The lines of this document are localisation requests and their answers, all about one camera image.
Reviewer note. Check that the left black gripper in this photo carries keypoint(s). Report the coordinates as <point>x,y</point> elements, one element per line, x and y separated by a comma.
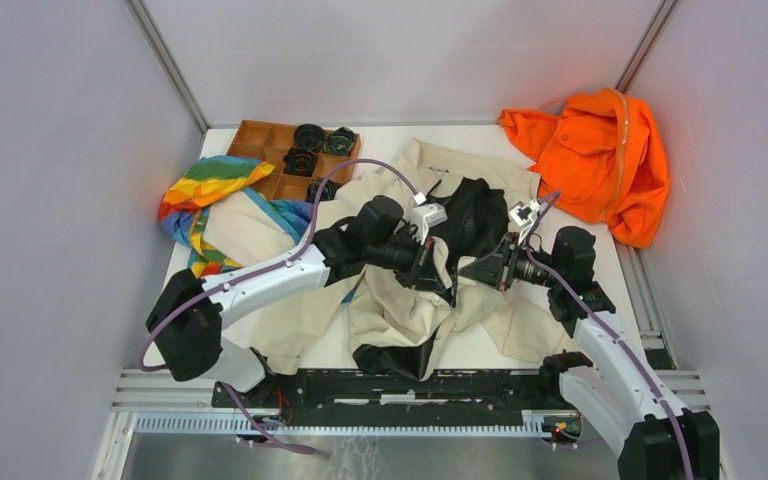
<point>422,272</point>

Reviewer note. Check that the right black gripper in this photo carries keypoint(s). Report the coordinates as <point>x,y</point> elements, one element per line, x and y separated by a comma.
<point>495,269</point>

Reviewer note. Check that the beige zip jacket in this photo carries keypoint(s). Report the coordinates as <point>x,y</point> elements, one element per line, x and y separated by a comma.
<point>386,318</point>

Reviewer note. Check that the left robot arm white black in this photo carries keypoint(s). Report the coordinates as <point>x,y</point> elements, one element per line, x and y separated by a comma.
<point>187,322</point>

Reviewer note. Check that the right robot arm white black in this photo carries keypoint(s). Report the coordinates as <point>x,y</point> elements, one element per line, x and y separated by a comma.
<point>653,432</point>

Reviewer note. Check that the orange jacket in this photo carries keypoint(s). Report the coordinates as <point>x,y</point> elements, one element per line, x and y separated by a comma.
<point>605,157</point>

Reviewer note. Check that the black rolled sock near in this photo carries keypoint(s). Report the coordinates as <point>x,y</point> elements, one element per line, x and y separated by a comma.
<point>320,188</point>

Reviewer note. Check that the black rolled sock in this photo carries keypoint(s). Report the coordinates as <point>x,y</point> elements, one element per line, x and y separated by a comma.
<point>340,142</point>
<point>300,162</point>
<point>309,137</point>
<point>320,188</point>

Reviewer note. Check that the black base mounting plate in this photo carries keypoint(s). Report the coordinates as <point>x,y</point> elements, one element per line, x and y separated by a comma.
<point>448,398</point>

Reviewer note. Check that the black rolled sock far right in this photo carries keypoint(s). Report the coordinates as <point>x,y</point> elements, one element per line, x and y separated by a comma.
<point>340,142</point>

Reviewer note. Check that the black rolled sock middle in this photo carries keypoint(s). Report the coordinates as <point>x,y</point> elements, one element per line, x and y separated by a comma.
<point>300,162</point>

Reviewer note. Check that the black rolled sock far left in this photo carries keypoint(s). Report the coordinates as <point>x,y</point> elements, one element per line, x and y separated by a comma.
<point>309,137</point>

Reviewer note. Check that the brown wooden compartment tray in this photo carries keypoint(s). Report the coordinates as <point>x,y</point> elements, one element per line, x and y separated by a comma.
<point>269,143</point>

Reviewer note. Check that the rainbow striped garment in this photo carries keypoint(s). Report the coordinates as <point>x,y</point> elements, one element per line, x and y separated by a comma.
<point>227,225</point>

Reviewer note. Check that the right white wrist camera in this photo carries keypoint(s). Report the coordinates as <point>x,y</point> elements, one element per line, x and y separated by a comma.
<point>525,216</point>

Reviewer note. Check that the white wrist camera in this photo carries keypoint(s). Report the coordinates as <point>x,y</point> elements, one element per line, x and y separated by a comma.
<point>525,216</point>
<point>424,216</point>

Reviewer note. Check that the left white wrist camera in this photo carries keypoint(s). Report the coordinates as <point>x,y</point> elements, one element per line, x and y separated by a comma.
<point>424,216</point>

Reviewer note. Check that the aluminium frame rail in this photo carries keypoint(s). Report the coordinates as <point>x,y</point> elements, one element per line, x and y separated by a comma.
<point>201,406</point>

